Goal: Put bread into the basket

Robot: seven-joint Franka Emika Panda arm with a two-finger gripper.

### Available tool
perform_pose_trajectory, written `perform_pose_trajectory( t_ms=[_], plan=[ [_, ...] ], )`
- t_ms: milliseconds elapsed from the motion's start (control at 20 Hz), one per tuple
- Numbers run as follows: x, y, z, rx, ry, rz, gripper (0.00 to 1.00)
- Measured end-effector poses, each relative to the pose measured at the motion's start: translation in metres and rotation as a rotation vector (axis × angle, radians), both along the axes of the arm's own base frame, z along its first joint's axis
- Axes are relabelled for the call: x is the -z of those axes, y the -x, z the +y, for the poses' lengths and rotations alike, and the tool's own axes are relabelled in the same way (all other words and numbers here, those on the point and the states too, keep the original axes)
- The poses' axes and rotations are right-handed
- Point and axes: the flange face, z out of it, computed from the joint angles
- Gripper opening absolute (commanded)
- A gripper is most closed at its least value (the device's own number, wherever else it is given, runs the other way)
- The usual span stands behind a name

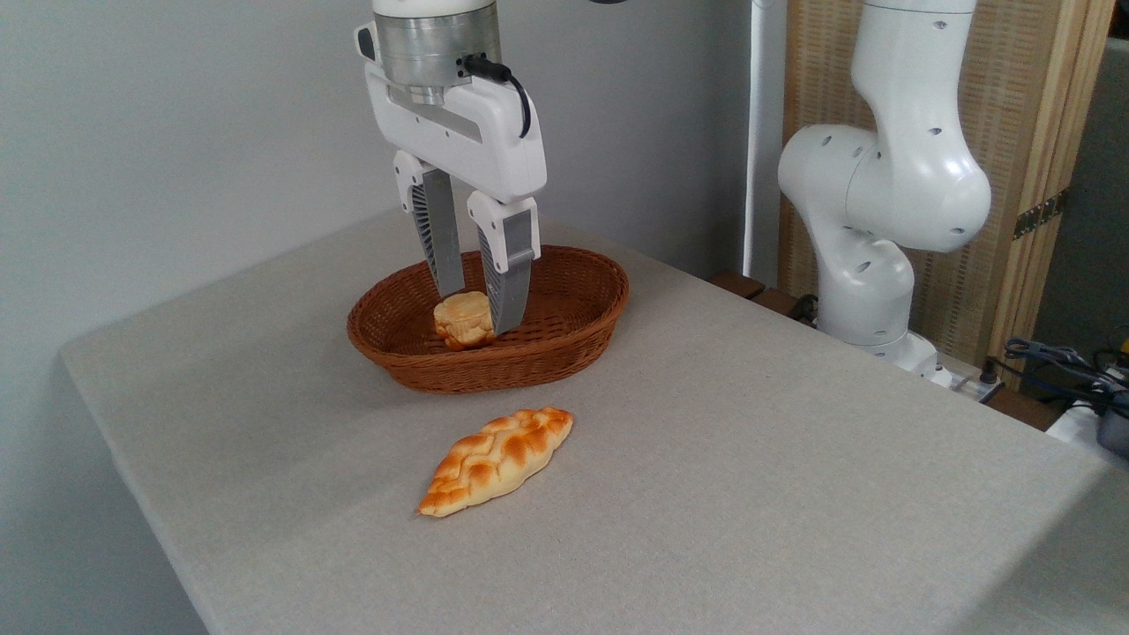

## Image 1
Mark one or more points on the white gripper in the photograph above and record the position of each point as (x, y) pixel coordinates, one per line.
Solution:
(459, 132)

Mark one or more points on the small round bread bun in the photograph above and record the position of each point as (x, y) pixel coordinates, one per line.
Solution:
(463, 322)

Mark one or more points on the long braided bread loaf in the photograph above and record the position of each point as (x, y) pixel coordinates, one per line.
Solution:
(494, 459)

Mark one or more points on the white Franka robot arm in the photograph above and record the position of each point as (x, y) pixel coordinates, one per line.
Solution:
(891, 176)

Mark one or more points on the brown woven wicker basket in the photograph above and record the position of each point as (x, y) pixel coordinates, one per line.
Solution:
(564, 344)

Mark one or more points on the dark wooden block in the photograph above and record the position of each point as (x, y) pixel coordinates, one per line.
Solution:
(741, 284)

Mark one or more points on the white vertical pole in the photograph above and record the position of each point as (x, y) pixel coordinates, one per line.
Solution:
(764, 132)

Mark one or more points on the wooden rattan folding screen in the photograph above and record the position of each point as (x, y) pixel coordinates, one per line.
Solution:
(1014, 88)

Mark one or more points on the dark metal screen hinge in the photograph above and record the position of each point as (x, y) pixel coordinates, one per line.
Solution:
(1041, 214)

